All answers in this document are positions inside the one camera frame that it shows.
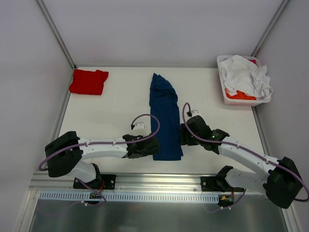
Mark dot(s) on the white plastic laundry basket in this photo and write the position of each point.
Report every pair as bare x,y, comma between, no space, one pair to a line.
238,102

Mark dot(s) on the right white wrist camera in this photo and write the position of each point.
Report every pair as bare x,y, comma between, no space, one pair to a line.
193,113

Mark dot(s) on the blue mickey t shirt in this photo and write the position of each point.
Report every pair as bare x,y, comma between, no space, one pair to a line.
163,102

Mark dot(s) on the white slotted cable duct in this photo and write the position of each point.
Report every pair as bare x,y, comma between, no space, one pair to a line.
130,197

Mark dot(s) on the aluminium mounting rail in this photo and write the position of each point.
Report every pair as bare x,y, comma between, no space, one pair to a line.
127,182

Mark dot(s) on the white t shirt pile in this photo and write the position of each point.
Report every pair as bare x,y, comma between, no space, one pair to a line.
240,74

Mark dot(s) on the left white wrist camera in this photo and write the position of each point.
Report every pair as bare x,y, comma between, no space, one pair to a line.
138,126

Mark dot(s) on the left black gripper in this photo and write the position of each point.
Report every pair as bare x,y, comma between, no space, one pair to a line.
151,145

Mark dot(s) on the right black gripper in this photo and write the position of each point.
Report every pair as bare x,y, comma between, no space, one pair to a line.
184,135

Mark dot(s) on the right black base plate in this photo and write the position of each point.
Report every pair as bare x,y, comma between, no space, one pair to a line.
213,183

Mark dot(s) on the folded red t shirt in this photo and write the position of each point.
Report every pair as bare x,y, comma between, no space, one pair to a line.
88,82

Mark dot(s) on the right aluminium frame post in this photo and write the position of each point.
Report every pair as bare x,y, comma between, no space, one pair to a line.
271,25

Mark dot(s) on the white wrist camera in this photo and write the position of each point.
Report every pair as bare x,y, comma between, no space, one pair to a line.
193,113
138,126

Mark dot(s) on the aluminium frame post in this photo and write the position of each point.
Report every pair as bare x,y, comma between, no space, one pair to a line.
52,26
271,25

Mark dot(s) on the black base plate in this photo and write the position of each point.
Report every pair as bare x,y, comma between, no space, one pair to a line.
107,182
213,183

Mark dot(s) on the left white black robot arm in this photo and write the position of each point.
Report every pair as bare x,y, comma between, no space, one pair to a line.
67,154

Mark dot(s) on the orange t shirt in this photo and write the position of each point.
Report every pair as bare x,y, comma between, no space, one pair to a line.
239,95

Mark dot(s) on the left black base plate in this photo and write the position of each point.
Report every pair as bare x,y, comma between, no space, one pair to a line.
107,182

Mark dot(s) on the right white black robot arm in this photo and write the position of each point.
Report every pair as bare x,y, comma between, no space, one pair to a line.
278,179

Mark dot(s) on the left aluminium frame post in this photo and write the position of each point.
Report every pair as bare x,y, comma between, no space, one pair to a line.
52,26

